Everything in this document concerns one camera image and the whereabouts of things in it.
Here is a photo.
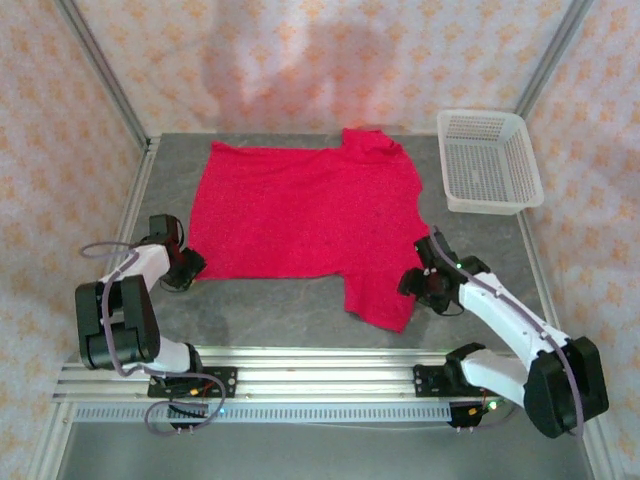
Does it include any grey metal lower panel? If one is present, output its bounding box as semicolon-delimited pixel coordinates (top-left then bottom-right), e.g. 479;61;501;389
54;422;601;480

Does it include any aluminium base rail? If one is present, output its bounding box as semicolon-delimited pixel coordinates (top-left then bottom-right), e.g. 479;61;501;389
52;347;601;404

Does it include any red t-shirt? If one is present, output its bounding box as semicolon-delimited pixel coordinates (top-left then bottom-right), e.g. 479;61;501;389
188;127;431;334

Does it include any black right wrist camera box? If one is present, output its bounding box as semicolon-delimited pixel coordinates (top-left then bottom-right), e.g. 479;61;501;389
397;267;427;297

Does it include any slotted grey cable duct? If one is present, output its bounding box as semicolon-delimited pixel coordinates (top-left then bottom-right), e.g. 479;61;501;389
73;403;454;424

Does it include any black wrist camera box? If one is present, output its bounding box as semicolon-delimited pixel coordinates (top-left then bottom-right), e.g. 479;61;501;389
397;267;427;297
178;247;208;282

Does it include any aluminium frame post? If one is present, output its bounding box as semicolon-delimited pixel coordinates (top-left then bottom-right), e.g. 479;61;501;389
514;0;594;119
54;0;151;146

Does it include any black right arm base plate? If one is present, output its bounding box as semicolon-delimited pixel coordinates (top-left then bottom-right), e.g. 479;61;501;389
412;363;501;400

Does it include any aluminium table side rail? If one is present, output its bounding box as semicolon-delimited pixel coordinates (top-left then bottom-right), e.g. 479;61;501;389
77;138;161;364
517;208;569;341

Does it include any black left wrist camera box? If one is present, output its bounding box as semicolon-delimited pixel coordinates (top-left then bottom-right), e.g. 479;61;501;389
178;247;208;282

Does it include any white orange patterned curtain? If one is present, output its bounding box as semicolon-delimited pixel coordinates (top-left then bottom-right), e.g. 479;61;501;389
0;0;640;480

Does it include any black base electronics box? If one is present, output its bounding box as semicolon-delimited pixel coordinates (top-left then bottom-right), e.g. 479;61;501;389
447;398;516;432
167;402;210;431

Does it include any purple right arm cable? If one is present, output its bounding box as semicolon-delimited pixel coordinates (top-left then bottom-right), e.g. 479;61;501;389
432;225;586;439

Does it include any white perforated plastic basket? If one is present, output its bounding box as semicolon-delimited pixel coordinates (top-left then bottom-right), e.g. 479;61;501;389
436;109;546;216

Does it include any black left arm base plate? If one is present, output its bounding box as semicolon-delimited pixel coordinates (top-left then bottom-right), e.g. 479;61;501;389
148;366;239;400

